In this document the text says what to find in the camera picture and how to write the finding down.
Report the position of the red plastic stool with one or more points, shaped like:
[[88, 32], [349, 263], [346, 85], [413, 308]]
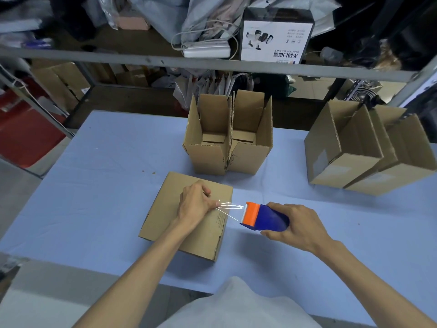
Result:
[[30, 140]]

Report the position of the orange blue tape dispenser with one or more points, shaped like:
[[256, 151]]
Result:
[[269, 218]]

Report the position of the large brown storage cardboard box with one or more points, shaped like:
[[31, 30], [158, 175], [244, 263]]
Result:
[[58, 85]]

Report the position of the person's right hand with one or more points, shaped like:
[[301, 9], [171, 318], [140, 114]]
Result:
[[304, 228]]

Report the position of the white power strip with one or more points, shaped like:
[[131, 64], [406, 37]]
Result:
[[206, 51]]

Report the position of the white perforated rack post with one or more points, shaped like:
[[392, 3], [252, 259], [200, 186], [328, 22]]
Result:
[[420, 88]]

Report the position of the plain brown cardboard box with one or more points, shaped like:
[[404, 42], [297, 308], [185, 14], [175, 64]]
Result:
[[403, 174]]

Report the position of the white black printed box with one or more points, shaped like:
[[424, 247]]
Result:
[[273, 40]]

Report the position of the grey metal shelving rack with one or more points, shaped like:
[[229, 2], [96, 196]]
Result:
[[136, 60]]

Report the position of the person's right forearm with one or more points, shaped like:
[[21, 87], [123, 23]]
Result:
[[375, 283]]

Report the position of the white glossy cabinet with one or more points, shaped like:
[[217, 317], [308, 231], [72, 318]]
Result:
[[51, 300]]

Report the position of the person's left forearm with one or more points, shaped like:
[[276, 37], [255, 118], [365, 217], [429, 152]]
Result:
[[129, 280]]

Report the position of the person's left hand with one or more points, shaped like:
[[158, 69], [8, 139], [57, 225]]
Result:
[[194, 201]]

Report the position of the dark green bag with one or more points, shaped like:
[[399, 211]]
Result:
[[273, 87]]

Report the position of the silver reflective roll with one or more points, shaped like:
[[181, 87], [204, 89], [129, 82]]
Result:
[[363, 93]]

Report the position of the person's white shirt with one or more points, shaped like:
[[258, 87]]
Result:
[[239, 307]]

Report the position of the pile of grey plastic mailers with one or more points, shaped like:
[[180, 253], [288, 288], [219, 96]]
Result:
[[170, 13]]

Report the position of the bundle of grey paper bags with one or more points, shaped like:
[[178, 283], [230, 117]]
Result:
[[205, 87]]

